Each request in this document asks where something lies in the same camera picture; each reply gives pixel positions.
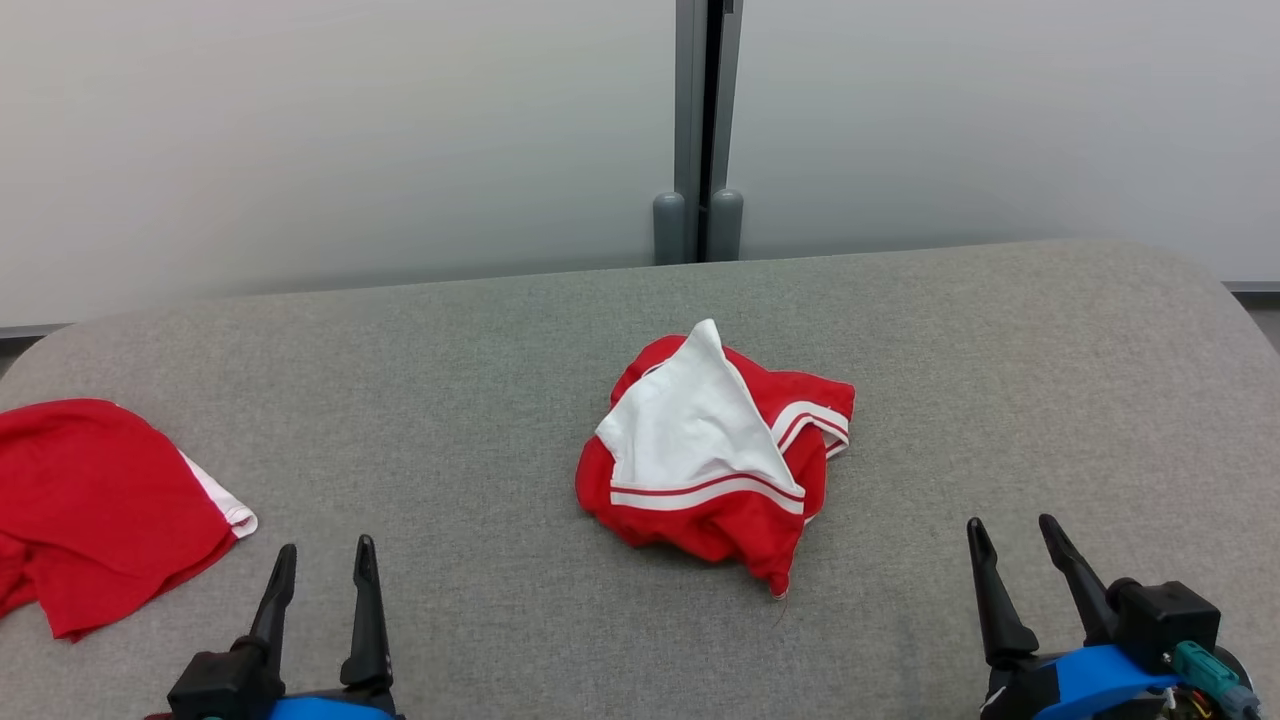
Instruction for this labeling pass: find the red shorts white trim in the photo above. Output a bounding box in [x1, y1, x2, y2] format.
[0, 398, 259, 642]

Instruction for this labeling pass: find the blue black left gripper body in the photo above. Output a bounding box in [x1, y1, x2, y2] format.
[268, 685, 406, 720]

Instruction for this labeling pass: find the red white basketball jersey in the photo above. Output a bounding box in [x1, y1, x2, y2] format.
[575, 318, 857, 599]

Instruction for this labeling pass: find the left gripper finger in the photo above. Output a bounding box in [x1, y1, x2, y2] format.
[340, 534, 393, 691]
[247, 543, 299, 662]

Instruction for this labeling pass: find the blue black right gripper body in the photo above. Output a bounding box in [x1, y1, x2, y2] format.
[980, 643, 1186, 720]

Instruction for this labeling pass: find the grey metal partition post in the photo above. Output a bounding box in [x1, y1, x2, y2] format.
[674, 0, 745, 263]

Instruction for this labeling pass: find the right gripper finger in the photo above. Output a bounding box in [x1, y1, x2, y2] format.
[966, 517, 1041, 669]
[1038, 514, 1119, 646]

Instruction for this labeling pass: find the grey cylindrical post bumper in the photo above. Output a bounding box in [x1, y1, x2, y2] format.
[653, 191, 688, 266]
[707, 188, 745, 263]

